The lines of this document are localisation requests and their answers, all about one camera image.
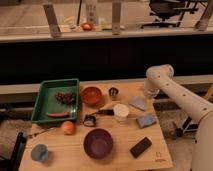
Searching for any red chili pepper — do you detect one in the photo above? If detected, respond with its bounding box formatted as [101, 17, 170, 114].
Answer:
[46, 112, 69, 118]

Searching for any blue sponge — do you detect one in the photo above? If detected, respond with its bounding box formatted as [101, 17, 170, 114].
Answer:
[136, 114, 156, 128]

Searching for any black office chair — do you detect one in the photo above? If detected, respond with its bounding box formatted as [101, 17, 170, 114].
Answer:
[141, 0, 208, 28]

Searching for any orange peach fruit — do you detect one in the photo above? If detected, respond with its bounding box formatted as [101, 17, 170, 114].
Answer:
[61, 121, 75, 135]

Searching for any black handled knife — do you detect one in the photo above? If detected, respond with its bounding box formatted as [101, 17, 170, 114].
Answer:
[94, 103, 115, 116]

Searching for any black remote control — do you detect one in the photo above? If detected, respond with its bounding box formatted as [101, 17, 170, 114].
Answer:
[130, 137, 152, 158]

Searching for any red object on shelf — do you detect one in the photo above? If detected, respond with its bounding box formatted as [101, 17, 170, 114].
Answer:
[81, 22, 94, 31]

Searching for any orange bowl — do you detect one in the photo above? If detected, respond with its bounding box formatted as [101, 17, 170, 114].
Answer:
[80, 87, 102, 106]

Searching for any white paper cup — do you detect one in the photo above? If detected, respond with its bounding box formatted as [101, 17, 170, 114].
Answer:
[113, 104, 129, 122]

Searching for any green plastic tray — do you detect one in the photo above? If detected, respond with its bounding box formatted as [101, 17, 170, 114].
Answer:
[31, 78, 79, 124]

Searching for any bunch of dark grapes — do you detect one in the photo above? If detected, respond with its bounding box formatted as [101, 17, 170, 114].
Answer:
[55, 92, 76, 105]

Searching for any grey towel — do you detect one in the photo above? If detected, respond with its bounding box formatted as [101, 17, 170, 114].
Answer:
[129, 96, 146, 111]

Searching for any small metal cup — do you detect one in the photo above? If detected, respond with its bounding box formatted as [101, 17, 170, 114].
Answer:
[108, 87, 119, 100]

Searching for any black chair at left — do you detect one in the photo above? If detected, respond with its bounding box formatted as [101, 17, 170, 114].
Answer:
[0, 132, 26, 171]

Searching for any metal fork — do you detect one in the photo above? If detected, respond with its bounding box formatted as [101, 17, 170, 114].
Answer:
[27, 127, 57, 139]

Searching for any purple bowl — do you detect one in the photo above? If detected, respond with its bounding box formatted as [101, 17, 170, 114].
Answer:
[83, 128, 113, 160]

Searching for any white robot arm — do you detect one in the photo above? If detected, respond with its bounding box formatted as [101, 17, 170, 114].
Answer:
[143, 64, 213, 171]

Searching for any blue plastic cup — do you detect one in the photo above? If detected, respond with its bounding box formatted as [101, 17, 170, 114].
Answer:
[31, 144, 49, 163]

